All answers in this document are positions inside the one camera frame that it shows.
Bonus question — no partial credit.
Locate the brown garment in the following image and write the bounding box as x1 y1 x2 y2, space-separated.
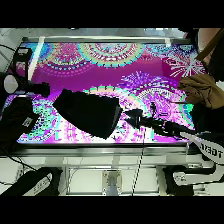
177 73 224 110

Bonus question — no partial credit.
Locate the black garment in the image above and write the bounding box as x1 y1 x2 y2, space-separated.
191 102 224 135
52 88 124 141

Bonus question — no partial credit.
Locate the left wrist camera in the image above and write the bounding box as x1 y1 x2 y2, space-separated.
13 47 32 72

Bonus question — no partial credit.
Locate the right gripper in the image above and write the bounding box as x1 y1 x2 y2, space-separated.
124 108 146 130

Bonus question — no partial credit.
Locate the black cable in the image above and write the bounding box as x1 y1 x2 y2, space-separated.
131 126 146 197

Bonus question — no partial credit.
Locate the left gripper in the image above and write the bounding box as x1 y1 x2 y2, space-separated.
32 82 52 99

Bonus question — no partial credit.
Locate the brown clothes hanger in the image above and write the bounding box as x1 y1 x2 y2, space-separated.
195 28 224 62

